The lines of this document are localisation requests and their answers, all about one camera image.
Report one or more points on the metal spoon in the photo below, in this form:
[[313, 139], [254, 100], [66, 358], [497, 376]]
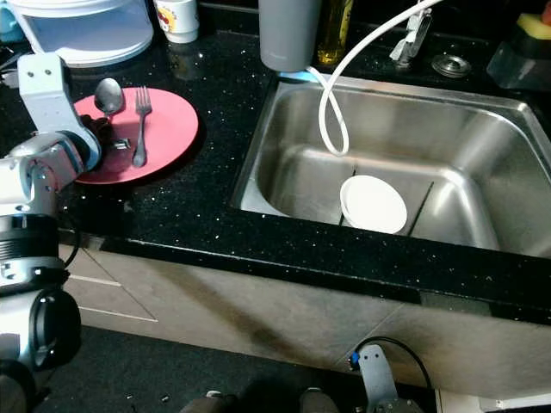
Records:
[[109, 95]]

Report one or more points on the white mug with print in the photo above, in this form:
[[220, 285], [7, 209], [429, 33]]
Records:
[[176, 19]]

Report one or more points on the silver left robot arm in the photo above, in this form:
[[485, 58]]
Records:
[[27, 185]]

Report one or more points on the yellow sponge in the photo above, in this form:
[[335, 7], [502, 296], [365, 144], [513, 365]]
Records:
[[535, 26]]

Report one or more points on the grey robot left foot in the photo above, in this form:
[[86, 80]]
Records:
[[220, 403]]

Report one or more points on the metal fork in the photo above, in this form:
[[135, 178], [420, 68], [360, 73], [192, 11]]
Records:
[[142, 129]]

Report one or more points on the grey cylindrical canister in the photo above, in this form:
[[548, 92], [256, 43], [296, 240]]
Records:
[[291, 34]]

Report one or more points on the round metal hole cover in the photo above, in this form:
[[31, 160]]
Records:
[[452, 65]]

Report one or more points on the grey robot foot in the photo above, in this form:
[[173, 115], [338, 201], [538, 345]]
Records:
[[317, 401], [220, 403]]

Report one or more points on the blue mug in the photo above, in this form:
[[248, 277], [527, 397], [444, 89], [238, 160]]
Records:
[[8, 24]]

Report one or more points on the yellow oil bottle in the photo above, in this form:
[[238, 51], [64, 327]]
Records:
[[335, 30]]

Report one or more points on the white plastic container with lid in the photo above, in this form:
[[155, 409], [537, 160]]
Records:
[[86, 39]]

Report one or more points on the white bowl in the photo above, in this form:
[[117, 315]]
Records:
[[374, 205]]

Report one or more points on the chrome faucet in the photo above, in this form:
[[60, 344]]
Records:
[[413, 39]]

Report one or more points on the stainless steel sink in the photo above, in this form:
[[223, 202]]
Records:
[[469, 155]]

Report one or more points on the black sponge holder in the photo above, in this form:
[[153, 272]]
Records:
[[521, 64]]

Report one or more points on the grey robot right foot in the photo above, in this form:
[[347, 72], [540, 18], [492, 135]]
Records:
[[317, 401]]

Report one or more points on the round pink plate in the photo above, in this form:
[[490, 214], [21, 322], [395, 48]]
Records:
[[170, 127]]

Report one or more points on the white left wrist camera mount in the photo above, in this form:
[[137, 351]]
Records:
[[47, 90]]

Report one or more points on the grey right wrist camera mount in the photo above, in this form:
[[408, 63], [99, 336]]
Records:
[[374, 374]]

